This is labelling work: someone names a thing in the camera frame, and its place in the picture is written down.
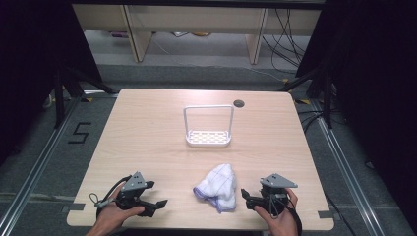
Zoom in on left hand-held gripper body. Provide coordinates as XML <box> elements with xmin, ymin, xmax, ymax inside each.
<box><xmin>114</xmin><ymin>170</ymin><xmax>148</xmax><ymax>211</ymax></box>

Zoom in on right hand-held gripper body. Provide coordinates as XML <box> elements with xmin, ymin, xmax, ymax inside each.
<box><xmin>259</xmin><ymin>172</ymin><xmax>299</xmax><ymax>216</ymax></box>

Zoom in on white cloth with purple edge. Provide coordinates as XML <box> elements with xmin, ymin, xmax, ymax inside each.
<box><xmin>192</xmin><ymin>162</ymin><xmax>238</xmax><ymax>214</ymax></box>

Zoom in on white towel rack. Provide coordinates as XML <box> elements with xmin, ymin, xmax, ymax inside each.
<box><xmin>182</xmin><ymin>103</ymin><xmax>236</xmax><ymax>148</ymax></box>

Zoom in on person's right hand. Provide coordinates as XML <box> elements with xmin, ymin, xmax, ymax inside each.
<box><xmin>254</xmin><ymin>188</ymin><xmax>300</xmax><ymax>236</ymax></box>

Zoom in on person's left hand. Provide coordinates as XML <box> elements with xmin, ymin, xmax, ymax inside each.
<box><xmin>95</xmin><ymin>191</ymin><xmax>146</xmax><ymax>231</ymax></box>

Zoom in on black metal stand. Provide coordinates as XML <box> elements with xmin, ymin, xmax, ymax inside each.
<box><xmin>277</xmin><ymin>64</ymin><xmax>334</xmax><ymax>130</ymax></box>
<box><xmin>53</xmin><ymin>61</ymin><xmax>120</xmax><ymax>130</ymax></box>

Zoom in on black curtain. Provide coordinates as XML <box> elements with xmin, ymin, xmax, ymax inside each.
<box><xmin>295</xmin><ymin>0</ymin><xmax>417</xmax><ymax>227</ymax></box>
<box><xmin>0</xmin><ymin>0</ymin><xmax>103</xmax><ymax>166</ymax></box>

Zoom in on beige wooden desk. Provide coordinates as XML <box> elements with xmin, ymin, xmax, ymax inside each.
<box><xmin>72</xmin><ymin>3</ymin><xmax>323</xmax><ymax>65</ymax></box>

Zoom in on left hand-held gripper cable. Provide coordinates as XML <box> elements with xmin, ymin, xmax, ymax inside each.
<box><xmin>89</xmin><ymin>174</ymin><xmax>133</xmax><ymax>210</ymax></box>

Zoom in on hand-held gripper cable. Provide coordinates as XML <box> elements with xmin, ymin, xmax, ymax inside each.
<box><xmin>89</xmin><ymin>174</ymin><xmax>133</xmax><ymax>210</ymax></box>
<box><xmin>282</xmin><ymin>196</ymin><xmax>304</xmax><ymax>236</ymax></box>

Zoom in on right hand-held gripper cable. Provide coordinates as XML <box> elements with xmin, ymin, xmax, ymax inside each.
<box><xmin>282</xmin><ymin>196</ymin><xmax>304</xmax><ymax>236</ymax></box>

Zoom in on aluminium floor rail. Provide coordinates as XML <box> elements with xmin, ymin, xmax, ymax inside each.
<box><xmin>0</xmin><ymin>93</ymin><xmax>85</xmax><ymax>236</ymax></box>
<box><xmin>309</xmin><ymin>97</ymin><xmax>388</xmax><ymax>236</ymax></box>

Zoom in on black floor cables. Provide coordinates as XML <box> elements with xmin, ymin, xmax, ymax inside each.
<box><xmin>297</xmin><ymin>108</ymin><xmax>328</xmax><ymax>133</ymax></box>

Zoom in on bundle of black cables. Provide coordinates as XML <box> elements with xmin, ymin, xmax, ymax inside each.
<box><xmin>261</xmin><ymin>8</ymin><xmax>313</xmax><ymax>74</ymax></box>

